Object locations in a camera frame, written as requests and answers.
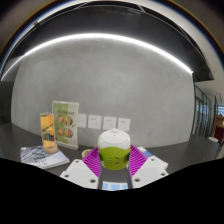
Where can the green menu sign stand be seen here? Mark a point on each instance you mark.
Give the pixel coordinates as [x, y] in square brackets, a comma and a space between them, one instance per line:
[66, 125]

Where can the green and white charger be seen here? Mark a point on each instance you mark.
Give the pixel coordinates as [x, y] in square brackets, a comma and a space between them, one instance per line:
[114, 150]

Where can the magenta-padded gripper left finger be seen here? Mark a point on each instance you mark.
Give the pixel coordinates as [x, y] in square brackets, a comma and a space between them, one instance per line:
[81, 171]

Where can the grey striped magazine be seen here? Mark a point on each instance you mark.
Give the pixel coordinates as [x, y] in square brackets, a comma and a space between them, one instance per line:
[40, 156]

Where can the curved white light strip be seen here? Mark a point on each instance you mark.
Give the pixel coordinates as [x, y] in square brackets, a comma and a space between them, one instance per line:
[100, 35]

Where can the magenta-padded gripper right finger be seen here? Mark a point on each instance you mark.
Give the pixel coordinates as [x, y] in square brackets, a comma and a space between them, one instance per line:
[148, 171]

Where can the white power strip, blue sockets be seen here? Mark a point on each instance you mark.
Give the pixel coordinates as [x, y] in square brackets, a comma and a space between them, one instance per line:
[113, 186]

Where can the dark-framed glass partition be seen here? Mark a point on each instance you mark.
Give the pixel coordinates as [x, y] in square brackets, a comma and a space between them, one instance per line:
[201, 113]

